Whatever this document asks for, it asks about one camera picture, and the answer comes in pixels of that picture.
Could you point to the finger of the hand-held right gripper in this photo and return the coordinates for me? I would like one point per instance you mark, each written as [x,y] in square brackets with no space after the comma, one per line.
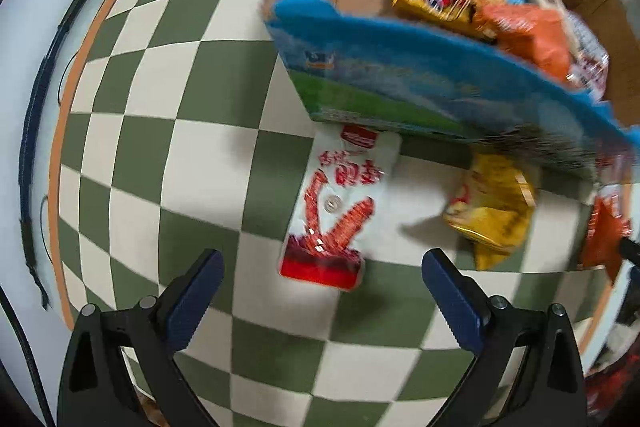
[631,252]

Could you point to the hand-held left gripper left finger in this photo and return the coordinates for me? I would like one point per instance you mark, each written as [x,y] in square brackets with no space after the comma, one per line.
[192,307]

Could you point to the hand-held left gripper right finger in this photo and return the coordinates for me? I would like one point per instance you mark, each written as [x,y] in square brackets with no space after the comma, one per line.
[452,302]

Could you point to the orange snack packet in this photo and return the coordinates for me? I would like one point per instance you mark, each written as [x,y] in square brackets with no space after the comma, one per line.
[602,232]
[530,37]

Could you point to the yellow snack packet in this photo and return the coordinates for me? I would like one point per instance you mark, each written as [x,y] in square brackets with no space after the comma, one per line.
[492,217]

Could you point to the white red snack packet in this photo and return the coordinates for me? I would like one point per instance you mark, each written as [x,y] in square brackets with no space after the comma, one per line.
[340,207]

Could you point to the red white snack pouch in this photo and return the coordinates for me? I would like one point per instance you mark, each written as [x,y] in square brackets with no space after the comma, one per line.
[590,62]

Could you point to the cardboard box blue print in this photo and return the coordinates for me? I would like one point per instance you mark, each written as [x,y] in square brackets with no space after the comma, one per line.
[400,77]

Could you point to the red cloth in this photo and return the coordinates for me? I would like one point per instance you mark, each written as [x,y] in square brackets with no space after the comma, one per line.
[612,382]

